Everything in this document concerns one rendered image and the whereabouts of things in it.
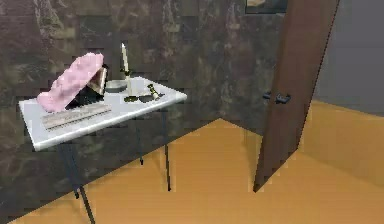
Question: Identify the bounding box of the shallow white ceramic bowl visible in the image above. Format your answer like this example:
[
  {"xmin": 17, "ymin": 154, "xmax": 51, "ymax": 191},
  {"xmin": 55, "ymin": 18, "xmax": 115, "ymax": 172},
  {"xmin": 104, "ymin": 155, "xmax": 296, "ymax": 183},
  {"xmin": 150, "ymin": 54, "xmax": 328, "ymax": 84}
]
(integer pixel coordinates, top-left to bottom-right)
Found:
[{"xmin": 105, "ymin": 79, "xmax": 129, "ymax": 94}]

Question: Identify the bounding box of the white table with black legs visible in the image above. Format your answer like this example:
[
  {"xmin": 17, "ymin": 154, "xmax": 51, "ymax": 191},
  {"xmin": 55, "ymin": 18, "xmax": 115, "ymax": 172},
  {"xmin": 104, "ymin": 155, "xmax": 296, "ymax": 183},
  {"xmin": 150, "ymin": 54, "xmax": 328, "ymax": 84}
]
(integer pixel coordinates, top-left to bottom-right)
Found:
[{"xmin": 18, "ymin": 75, "xmax": 189, "ymax": 224}]

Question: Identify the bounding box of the white candle with dark holder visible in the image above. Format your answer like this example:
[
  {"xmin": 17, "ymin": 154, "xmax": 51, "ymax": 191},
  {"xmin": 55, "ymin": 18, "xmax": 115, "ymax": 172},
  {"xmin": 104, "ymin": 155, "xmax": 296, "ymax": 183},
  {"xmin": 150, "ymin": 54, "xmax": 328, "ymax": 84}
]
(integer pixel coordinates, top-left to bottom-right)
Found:
[{"xmin": 120, "ymin": 42, "xmax": 140, "ymax": 104}]

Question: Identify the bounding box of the brown room door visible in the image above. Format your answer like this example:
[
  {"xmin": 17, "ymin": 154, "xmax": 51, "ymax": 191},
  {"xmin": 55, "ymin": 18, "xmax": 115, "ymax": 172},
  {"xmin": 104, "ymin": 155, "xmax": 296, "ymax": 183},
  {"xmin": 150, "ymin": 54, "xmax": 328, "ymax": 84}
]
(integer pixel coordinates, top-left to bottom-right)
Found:
[{"xmin": 252, "ymin": 0, "xmax": 341, "ymax": 194}]

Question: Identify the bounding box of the grey flat keyboard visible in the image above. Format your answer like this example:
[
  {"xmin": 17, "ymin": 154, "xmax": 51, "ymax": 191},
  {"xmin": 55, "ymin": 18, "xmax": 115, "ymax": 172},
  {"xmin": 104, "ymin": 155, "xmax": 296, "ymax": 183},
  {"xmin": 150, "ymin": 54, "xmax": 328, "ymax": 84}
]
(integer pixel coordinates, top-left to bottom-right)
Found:
[{"xmin": 40, "ymin": 103, "xmax": 113, "ymax": 132}]

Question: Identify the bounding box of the pink cloth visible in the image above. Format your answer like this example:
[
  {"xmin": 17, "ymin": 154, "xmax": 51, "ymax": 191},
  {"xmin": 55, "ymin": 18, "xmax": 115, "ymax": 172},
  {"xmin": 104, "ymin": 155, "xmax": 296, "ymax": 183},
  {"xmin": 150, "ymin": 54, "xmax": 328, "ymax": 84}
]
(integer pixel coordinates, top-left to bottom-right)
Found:
[{"xmin": 36, "ymin": 52, "xmax": 105, "ymax": 114}]

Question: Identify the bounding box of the black door handle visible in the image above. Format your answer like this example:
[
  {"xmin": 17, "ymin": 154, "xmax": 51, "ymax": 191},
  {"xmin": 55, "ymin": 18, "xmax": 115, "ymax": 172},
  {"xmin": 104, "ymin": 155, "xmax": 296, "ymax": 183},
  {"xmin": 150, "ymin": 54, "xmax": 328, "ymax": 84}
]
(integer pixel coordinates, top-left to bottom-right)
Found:
[{"xmin": 262, "ymin": 90, "xmax": 292, "ymax": 105}]

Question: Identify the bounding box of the framed wall picture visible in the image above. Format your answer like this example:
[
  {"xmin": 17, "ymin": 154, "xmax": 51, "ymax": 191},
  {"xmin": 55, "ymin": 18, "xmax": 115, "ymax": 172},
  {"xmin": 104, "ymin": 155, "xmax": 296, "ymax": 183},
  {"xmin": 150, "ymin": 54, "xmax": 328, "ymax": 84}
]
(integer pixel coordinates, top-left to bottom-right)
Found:
[{"xmin": 245, "ymin": 0, "xmax": 289, "ymax": 15}]

